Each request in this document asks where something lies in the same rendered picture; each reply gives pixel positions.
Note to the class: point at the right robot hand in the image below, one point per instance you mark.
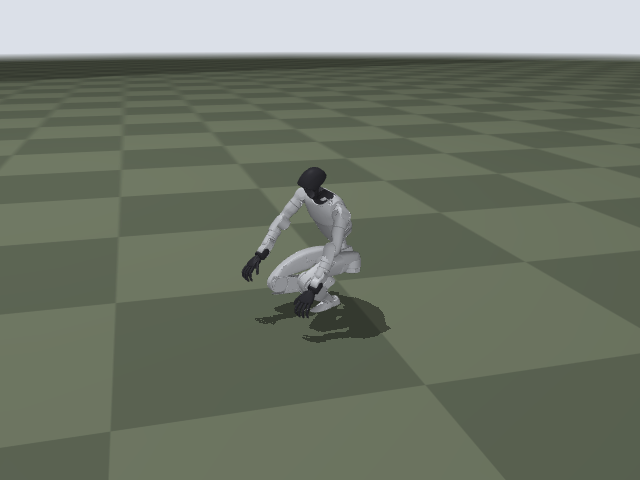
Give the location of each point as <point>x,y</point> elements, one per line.
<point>254,263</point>

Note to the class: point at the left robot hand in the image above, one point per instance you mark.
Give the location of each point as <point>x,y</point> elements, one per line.
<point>306,298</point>

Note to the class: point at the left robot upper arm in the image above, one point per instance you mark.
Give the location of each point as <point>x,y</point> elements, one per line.
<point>341,217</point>

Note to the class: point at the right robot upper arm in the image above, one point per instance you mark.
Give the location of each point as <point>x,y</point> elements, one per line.
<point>292,207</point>

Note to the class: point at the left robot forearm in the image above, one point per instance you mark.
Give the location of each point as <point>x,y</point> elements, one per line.
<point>321,275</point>

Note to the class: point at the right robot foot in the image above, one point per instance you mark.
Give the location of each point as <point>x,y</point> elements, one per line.
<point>329,282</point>

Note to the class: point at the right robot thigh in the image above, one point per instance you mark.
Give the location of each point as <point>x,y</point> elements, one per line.
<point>297,262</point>

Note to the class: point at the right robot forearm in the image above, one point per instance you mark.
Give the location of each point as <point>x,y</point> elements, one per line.
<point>272,235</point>

